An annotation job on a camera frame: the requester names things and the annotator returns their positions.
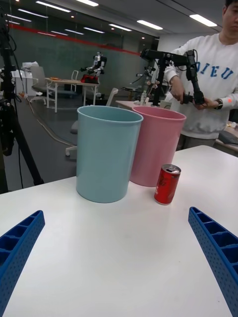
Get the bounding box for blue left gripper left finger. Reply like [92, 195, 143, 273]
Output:
[0, 210, 46, 317]

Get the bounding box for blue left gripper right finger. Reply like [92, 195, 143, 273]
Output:
[187, 207, 238, 317]

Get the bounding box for red drink can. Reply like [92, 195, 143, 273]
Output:
[154, 163, 182, 206]

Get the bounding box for black teleoperation arm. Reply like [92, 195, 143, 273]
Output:
[140, 49, 206, 106]

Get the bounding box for person's left hand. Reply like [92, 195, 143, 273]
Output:
[194, 98, 220, 111]

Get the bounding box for person's right hand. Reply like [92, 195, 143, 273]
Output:
[170, 75, 190, 105]

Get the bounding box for pink plastic bin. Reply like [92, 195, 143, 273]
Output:
[128, 106, 187, 188]

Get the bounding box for pale blue plastic bin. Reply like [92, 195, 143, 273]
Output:
[75, 105, 144, 204]

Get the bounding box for person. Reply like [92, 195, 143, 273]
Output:
[164, 0, 238, 151]

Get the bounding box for black tripod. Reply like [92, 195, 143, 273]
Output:
[0, 0, 45, 194]

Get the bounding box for white cabinet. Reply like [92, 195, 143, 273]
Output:
[11, 61, 40, 97]

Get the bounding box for grey office chair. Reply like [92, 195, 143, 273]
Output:
[29, 65, 50, 104]

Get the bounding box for white-legged table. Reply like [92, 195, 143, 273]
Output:
[45, 77, 100, 113]

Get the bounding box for red box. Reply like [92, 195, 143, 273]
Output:
[80, 74, 99, 84]

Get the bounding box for white humanoid robot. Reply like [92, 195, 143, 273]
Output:
[79, 51, 108, 77]

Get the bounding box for ceiling light panel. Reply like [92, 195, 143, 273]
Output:
[136, 19, 164, 31]
[189, 13, 218, 27]
[108, 23, 132, 32]
[35, 0, 72, 13]

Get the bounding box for pale floor cable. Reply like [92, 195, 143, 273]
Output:
[24, 95, 75, 147]

